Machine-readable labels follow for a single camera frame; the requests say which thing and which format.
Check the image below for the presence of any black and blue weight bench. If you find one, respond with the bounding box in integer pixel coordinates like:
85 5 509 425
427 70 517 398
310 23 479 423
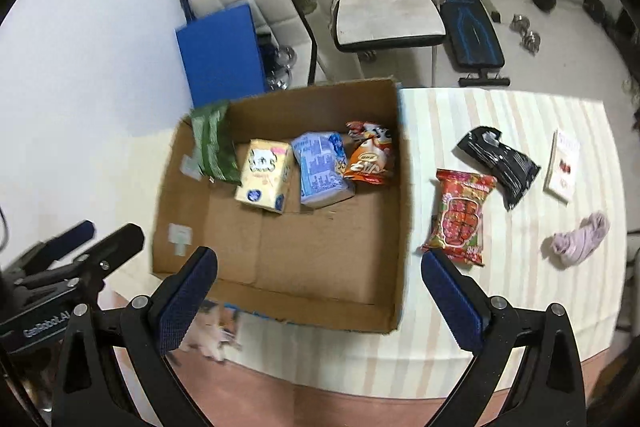
439 0 512 88

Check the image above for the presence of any striped tablecloth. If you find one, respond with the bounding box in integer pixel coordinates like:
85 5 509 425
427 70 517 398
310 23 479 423
220 87 629 403

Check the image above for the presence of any white flat box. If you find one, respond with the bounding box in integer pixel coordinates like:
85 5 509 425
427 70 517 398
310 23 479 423
542 129 582 204

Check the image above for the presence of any red snack packet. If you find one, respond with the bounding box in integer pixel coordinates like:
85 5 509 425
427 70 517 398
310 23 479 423
420 168 499 267

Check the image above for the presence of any orange snack packet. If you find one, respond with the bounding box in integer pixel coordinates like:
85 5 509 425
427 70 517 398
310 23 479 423
342 121 396 186

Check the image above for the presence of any black plastic packet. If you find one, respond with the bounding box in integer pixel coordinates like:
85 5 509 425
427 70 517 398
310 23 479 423
452 126 542 212

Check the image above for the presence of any white padded chair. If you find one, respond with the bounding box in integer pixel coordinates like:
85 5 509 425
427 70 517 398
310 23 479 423
306 0 448 88

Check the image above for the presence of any blue tissue pack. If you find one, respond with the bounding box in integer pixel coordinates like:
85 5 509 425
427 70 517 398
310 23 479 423
291 131 356 208

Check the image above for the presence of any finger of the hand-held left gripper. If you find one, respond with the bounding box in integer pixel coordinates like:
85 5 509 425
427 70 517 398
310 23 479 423
0 223 146 308
0 220 97 282

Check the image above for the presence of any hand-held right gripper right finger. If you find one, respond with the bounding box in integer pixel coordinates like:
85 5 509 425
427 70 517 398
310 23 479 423
421 248 587 427

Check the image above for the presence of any blurred printed packet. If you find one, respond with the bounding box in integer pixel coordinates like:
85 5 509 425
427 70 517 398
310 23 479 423
177 299 244 363

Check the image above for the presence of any yellow tissue pack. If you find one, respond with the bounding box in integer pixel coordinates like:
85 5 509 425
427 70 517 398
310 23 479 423
234 138 295 214

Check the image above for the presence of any green snack packet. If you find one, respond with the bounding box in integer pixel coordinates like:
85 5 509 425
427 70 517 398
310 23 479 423
191 101 242 186

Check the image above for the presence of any blue flat board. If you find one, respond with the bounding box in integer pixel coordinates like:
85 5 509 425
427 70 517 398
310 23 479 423
175 3 269 113

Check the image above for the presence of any brown cardboard box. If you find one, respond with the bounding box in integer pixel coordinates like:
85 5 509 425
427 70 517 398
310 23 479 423
151 77 413 336

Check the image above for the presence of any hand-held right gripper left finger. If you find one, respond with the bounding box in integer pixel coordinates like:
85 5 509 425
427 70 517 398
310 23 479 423
51 246 219 427

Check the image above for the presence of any black weight plate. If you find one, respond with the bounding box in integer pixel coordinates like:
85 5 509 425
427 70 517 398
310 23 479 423
581 0 607 24

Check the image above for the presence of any purple cloth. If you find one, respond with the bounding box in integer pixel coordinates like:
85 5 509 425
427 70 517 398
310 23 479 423
550 212 611 268

